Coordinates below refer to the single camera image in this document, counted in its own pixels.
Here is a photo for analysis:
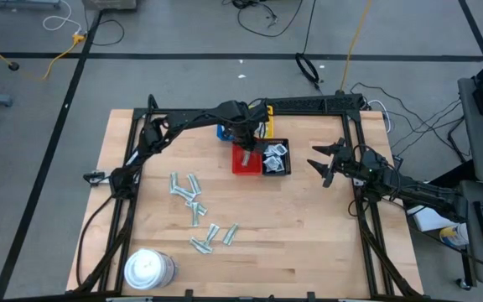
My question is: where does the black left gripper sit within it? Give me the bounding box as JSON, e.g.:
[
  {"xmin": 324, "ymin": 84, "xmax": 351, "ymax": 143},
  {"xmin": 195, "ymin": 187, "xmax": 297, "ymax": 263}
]
[{"xmin": 224, "ymin": 100, "xmax": 270, "ymax": 155}]

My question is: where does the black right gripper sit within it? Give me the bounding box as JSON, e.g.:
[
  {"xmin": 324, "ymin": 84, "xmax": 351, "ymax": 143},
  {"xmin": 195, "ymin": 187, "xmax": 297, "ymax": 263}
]
[{"xmin": 307, "ymin": 138, "xmax": 366, "ymax": 189}]

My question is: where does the yellow plastic basket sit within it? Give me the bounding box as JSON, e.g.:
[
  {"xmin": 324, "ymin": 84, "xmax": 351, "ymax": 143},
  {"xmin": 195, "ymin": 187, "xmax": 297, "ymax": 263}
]
[{"xmin": 265, "ymin": 105, "xmax": 275, "ymax": 139}]

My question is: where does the blue plastic basket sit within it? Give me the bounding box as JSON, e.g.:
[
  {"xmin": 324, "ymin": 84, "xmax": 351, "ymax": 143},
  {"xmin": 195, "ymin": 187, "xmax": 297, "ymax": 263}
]
[{"xmin": 216, "ymin": 123, "xmax": 236, "ymax": 143}]

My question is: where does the black plastic basket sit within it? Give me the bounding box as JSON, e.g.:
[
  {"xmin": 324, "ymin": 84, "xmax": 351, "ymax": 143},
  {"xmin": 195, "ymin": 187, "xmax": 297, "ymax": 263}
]
[{"xmin": 262, "ymin": 138, "xmax": 293, "ymax": 177}]

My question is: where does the red plastic basket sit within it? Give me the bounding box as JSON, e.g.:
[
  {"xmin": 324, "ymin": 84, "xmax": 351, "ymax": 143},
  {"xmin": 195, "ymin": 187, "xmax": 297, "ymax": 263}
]
[{"xmin": 231, "ymin": 142, "xmax": 264, "ymax": 176}]

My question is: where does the white box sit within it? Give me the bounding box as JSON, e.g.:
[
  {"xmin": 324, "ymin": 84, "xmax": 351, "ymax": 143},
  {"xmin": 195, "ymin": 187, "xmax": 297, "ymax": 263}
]
[{"xmin": 407, "ymin": 205, "xmax": 450, "ymax": 233}]

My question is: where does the small wipes canister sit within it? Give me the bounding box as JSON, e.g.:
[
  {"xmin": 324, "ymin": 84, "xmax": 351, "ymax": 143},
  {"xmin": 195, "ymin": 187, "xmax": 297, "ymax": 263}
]
[{"xmin": 439, "ymin": 223, "xmax": 471, "ymax": 247}]

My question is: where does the white-lidded wipes canister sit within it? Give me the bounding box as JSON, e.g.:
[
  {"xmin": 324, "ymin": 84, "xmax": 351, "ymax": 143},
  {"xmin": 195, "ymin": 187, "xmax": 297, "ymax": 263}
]
[{"xmin": 123, "ymin": 247, "xmax": 179, "ymax": 291}]

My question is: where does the black perforated cable tray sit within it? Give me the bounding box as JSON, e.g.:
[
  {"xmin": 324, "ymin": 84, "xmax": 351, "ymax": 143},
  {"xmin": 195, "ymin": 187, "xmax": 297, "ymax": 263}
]
[{"xmin": 266, "ymin": 92, "xmax": 365, "ymax": 113}]

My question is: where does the black coiled cable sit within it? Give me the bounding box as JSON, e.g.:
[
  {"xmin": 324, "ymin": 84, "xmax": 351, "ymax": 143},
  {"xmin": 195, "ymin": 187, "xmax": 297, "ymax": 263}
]
[{"xmin": 294, "ymin": 52, "xmax": 323, "ymax": 91}]

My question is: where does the yellow hanging cable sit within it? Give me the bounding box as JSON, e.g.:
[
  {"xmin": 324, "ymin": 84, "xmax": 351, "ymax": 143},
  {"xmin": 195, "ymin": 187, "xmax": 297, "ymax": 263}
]
[{"xmin": 340, "ymin": 0, "xmax": 372, "ymax": 93}]

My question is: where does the yellow extension cord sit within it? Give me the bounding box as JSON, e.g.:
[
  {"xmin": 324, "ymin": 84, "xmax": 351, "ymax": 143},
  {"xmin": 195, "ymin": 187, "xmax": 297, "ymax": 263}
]
[{"xmin": 0, "ymin": 29, "xmax": 88, "ymax": 81}]

